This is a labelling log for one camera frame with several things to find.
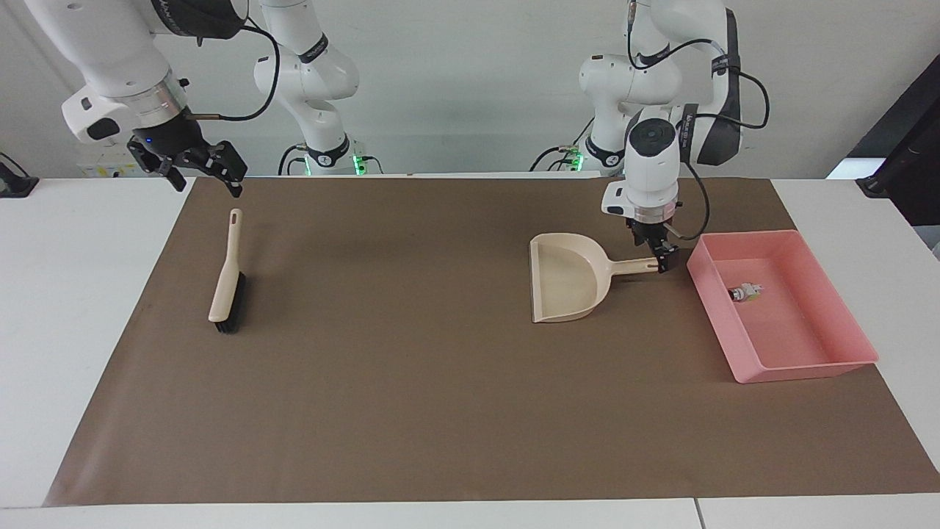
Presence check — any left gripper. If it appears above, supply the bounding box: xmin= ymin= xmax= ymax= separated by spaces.
xmin=628 ymin=218 xmax=681 ymax=275

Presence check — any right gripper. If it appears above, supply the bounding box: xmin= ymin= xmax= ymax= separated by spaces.
xmin=128 ymin=115 xmax=249 ymax=198

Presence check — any beige plastic dustpan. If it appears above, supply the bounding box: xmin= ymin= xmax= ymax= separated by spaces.
xmin=529 ymin=232 xmax=660 ymax=324

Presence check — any beige brush with black bristles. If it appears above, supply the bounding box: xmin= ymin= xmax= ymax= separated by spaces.
xmin=208 ymin=208 xmax=249 ymax=335

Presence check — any pink plastic tray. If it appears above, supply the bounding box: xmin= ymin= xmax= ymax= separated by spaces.
xmin=686 ymin=229 xmax=880 ymax=384

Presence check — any black stand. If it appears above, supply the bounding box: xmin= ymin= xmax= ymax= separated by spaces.
xmin=0 ymin=151 xmax=40 ymax=198
xmin=855 ymin=54 xmax=940 ymax=226

